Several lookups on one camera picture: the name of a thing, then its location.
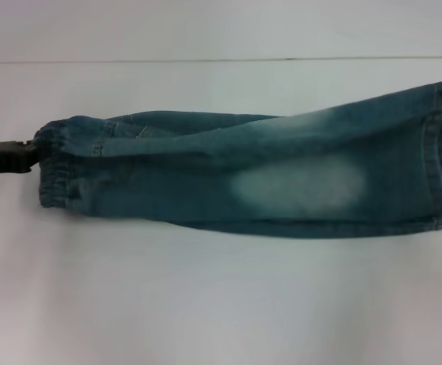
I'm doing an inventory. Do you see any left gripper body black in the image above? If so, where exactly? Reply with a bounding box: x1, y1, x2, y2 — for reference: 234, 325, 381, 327
0, 138, 30, 180

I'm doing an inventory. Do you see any blue denim shorts basketball print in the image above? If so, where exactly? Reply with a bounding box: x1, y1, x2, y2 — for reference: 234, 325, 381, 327
33, 78, 442, 240

